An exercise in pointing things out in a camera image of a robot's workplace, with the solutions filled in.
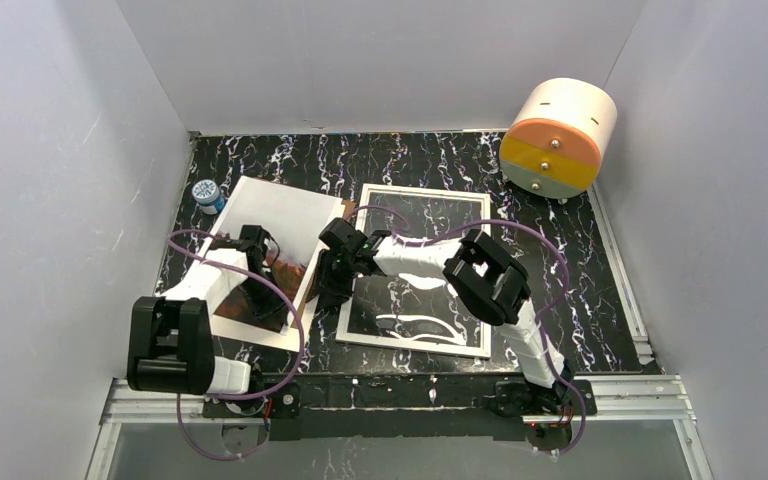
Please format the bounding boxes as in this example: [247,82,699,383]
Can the autumn forest photo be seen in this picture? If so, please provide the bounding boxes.
[216,177,345,334]

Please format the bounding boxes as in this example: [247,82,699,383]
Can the brown frame backing board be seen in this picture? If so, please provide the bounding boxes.
[208,198,359,354]

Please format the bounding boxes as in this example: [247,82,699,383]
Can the white picture frame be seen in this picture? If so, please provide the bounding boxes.
[335,183,493,360]

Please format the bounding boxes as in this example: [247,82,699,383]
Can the clear acrylic frame sheet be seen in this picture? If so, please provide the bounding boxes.
[347,190,485,347]

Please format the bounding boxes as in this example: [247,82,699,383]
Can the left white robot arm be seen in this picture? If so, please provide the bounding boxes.
[127,225,288,396]

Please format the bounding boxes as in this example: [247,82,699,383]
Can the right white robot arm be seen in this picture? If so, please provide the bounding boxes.
[306,218,565,389]

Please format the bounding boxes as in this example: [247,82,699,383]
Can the small blue lidded jar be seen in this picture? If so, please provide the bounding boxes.
[191,179,226,215]

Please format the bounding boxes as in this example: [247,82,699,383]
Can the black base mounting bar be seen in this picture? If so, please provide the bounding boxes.
[203,373,598,448]

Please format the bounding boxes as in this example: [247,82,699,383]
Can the white cylindrical drawer unit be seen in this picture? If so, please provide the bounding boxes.
[499,78,618,202]

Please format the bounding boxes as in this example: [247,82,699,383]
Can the aluminium rail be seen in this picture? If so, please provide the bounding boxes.
[85,375,713,479]

